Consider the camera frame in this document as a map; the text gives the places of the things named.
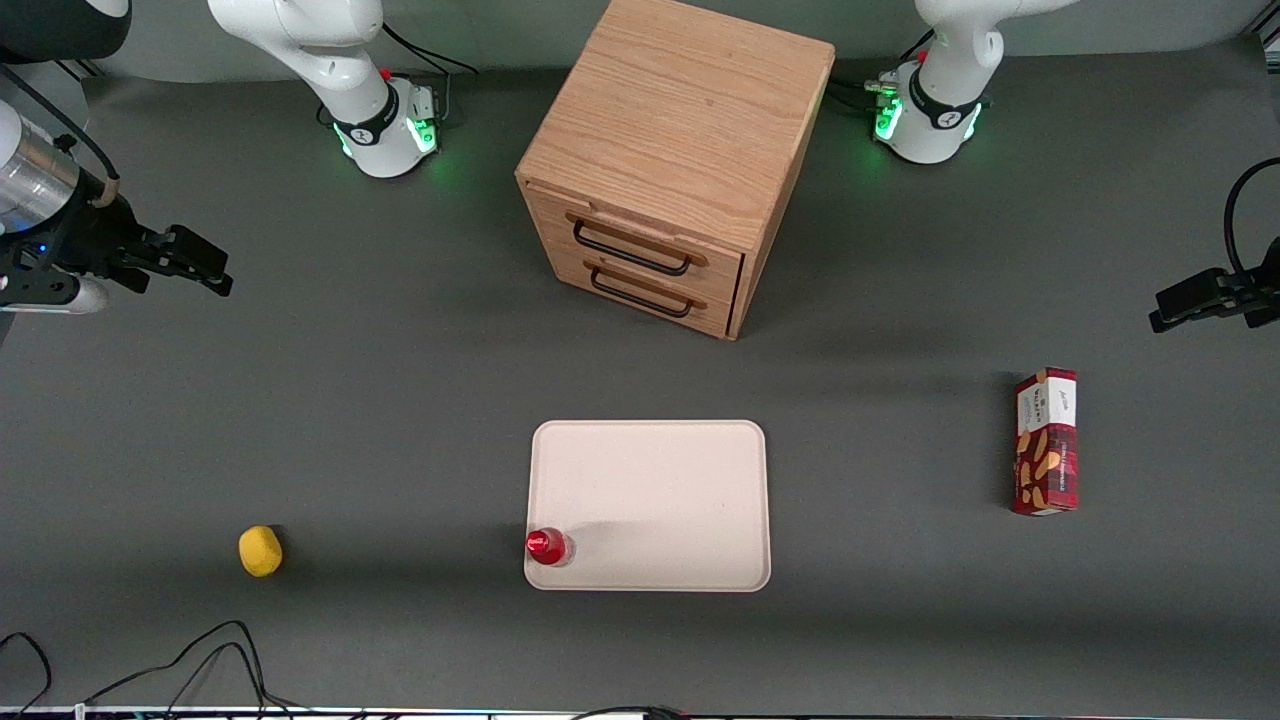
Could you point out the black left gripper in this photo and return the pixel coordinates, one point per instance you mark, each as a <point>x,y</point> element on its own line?
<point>1258,292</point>

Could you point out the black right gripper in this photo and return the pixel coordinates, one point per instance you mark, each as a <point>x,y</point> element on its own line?
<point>92,238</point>

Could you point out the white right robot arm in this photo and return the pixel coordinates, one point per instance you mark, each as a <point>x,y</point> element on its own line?
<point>330,60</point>

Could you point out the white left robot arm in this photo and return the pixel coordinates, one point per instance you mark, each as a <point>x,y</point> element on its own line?
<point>945,100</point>

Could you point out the wooden drawer cabinet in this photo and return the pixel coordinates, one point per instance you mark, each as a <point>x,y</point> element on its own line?
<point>680,110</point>

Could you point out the red cookie box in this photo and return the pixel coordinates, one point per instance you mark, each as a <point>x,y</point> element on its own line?
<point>1045,450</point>

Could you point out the yellow lemon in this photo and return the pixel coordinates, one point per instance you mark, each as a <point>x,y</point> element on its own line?
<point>260,552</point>

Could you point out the red cola bottle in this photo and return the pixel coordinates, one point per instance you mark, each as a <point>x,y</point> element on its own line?
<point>546,546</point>

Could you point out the beige plastic tray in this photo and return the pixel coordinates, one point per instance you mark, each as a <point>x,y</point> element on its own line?
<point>650,500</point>

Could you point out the aluminium frame rail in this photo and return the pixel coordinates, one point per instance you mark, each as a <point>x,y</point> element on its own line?
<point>80,70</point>

